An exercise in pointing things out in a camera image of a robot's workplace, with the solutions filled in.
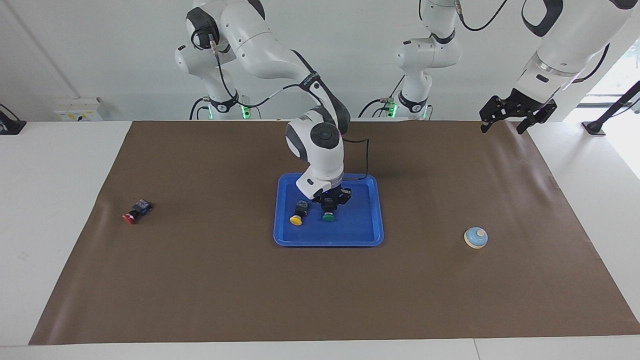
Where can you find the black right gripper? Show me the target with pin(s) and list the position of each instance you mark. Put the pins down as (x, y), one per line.
(334, 194)

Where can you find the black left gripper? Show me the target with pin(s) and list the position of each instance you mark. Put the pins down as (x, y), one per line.
(526, 101)

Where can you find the green push button switch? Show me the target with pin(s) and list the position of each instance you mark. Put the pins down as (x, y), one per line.
(328, 215)

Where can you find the yellow push button switch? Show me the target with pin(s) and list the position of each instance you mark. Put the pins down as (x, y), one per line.
(298, 215)

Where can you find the light blue service bell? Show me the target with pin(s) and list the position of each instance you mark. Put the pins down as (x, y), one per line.
(476, 238)

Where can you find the red push button switch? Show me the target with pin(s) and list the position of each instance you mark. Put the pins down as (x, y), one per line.
(136, 212)

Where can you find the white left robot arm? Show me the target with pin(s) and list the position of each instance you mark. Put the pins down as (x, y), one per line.
(575, 40)

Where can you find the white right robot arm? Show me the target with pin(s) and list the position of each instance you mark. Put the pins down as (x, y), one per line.
(325, 155)

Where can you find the blue plastic tray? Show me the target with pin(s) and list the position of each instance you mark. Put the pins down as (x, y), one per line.
(355, 225)

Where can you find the black stand with long pole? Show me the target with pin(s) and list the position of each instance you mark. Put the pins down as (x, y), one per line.
(595, 127)

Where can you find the brown table mat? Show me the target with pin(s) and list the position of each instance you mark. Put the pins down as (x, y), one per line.
(320, 290)

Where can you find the bright window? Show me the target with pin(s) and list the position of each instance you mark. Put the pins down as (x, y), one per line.
(625, 70)

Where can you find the black stand with square base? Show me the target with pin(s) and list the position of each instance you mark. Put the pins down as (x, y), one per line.
(10, 126)

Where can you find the white wall socket box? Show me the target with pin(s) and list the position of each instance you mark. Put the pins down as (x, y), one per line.
(77, 110)

